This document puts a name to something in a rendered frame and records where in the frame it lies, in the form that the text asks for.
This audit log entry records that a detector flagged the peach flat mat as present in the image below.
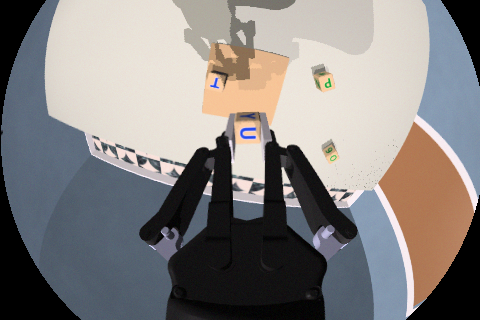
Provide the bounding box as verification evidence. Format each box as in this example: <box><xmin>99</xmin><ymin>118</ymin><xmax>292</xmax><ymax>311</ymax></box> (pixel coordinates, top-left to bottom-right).
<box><xmin>202</xmin><ymin>43</ymin><xmax>290</xmax><ymax>126</ymax></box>

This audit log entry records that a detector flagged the wooden letter block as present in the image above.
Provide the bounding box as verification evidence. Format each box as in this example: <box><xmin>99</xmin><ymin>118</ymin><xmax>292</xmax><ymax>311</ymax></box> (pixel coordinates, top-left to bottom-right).
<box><xmin>206</xmin><ymin>70</ymin><xmax>228</xmax><ymax>93</ymax></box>
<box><xmin>313</xmin><ymin>71</ymin><xmax>335</xmax><ymax>92</ymax></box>
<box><xmin>234</xmin><ymin>112</ymin><xmax>261</xmax><ymax>144</ymax></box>
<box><xmin>322</xmin><ymin>144</ymin><xmax>339</xmax><ymax>164</ymax></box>

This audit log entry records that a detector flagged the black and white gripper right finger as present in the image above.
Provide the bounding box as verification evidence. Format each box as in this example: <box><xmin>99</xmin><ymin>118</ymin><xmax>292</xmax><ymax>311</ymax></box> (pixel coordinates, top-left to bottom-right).
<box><xmin>259</xmin><ymin>112</ymin><xmax>358</xmax><ymax>271</ymax></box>

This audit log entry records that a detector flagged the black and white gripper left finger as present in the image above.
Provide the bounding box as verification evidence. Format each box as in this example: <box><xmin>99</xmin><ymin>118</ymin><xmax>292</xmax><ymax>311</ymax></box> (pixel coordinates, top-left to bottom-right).
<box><xmin>139</xmin><ymin>113</ymin><xmax>236</xmax><ymax>271</ymax></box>

